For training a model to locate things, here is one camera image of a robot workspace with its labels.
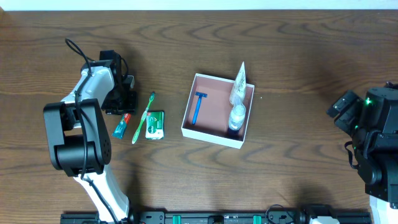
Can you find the blue disposable razor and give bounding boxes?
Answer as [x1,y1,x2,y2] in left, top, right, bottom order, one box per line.
[192,91,208,125]

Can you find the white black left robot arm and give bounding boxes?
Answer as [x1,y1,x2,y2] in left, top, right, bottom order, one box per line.
[43,50,137,223]

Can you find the white cardboard box pink interior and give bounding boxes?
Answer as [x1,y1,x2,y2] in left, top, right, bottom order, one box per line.
[181,73,255,149]

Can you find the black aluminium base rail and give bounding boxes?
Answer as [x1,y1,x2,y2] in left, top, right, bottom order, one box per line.
[60,204,373,224]

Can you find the blue Dettol foam bottle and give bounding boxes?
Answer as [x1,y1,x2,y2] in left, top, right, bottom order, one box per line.
[228,95,246,139]

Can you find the green white Colgate toothbrush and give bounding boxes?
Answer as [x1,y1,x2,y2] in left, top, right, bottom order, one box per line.
[132,91,155,144]

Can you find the white lotion tube gold cap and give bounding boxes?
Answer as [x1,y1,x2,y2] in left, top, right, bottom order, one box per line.
[229,62,246,105]

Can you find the Colgate toothpaste tube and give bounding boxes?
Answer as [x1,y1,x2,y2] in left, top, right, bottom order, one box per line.
[112,113,131,139]

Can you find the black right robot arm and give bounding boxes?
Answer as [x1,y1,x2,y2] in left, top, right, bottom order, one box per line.
[326,82,397,209]

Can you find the green Dettol soap bar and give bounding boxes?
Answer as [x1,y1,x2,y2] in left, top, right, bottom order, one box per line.
[146,111,165,140]

